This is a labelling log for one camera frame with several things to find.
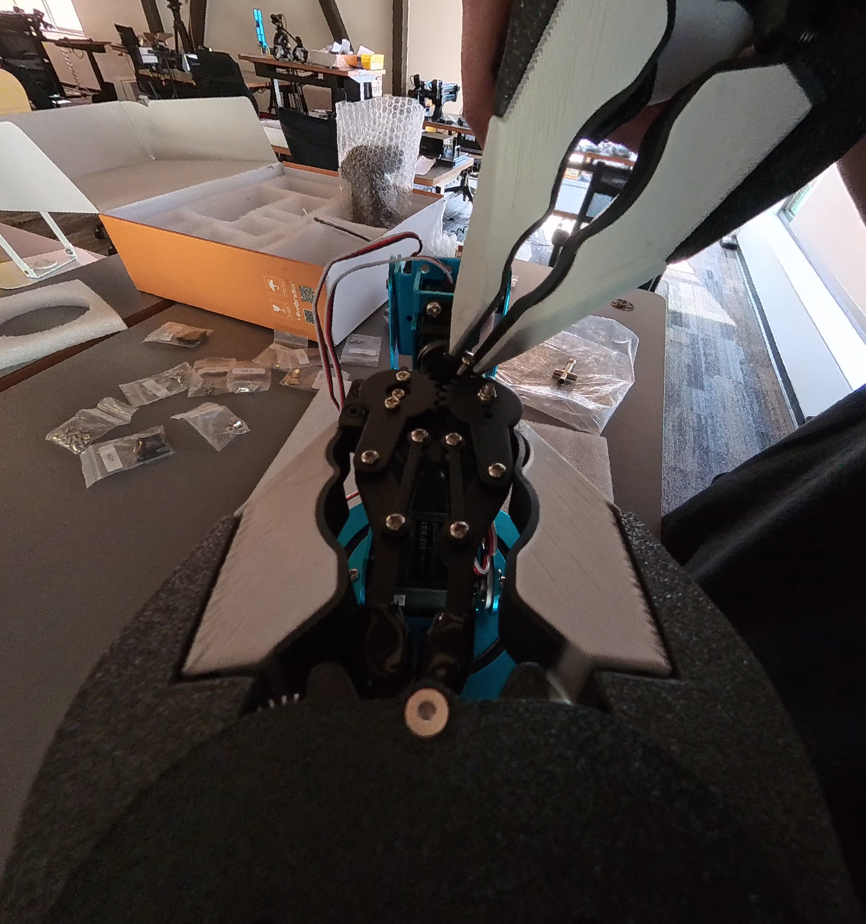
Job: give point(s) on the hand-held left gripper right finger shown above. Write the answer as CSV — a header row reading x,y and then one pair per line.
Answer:
x,y
592,578

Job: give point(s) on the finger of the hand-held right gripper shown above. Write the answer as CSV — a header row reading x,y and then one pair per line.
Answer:
x,y
693,188
549,145

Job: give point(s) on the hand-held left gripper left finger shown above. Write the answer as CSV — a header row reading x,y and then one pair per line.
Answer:
x,y
267,578

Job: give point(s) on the blue toy robot arm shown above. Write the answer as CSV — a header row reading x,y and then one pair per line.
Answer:
x,y
419,296

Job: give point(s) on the dark grey desk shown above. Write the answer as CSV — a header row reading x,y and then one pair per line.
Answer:
x,y
86,578

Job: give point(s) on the cluttered wooden desk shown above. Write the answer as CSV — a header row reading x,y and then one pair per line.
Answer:
x,y
317,72

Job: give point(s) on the person's right hand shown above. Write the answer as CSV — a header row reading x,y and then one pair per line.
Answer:
x,y
479,65

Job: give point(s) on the white foam sheet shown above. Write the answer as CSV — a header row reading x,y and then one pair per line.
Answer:
x,y
570,448

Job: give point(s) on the bubble wrap bag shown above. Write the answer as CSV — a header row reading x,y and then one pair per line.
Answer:
x,y
380,159

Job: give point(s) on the pile of small parts bags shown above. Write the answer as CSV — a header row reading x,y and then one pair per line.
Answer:
x,y
159,419

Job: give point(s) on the clear plastic bag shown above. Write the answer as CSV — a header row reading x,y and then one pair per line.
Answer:
x,y
592,354

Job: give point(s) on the white parts box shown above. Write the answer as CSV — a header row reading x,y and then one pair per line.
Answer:
x,y
187,159

